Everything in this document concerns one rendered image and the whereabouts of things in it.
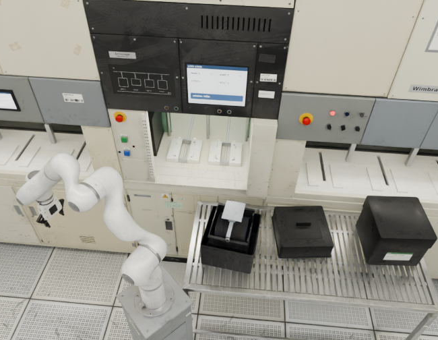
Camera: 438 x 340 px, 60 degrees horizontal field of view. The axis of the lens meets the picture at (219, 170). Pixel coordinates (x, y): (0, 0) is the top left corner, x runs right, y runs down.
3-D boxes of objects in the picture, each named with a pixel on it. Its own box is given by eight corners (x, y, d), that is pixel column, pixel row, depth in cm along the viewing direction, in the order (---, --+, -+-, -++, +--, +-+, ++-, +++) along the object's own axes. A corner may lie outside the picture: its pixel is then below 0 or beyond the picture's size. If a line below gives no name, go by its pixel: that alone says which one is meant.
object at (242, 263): (212, 224, 223) (212, 204, 211) (259, 233, 219) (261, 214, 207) (200, 264, 204) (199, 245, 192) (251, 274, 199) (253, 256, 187)
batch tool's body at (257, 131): (139, 264, 289) (77, 3, 154) (163, 177, 357) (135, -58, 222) (254, 274, 285) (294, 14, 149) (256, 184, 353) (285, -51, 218)
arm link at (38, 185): (41, 195, 149) (24, 211, 172) (71, 171, 159) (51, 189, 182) (25, 179, 147) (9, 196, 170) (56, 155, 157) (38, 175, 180)
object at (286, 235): (278, 258, 207) (281, 244, 198) (271, 216, 228) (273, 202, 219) (331, 257, 208) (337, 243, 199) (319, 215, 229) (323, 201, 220)
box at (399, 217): (366, 265, 204) (381, 237, 187) (354, 223, 225) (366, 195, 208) (419, 266, 204) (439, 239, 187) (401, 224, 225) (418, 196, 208)
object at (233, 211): (217, 226, 221) (218, 189, 199) (252, 233, 218) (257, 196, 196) (207, 261, 204) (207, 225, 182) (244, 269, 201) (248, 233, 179)
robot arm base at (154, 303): (148, 325, 179) (143, 307, 166) (127, 296, 189) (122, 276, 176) (180, 301, 188) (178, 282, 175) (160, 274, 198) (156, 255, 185)
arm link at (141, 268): (168, 275, 177) (164, 245, 161) (143, 307, 166) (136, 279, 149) (147, 264, 182) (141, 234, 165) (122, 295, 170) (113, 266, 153)
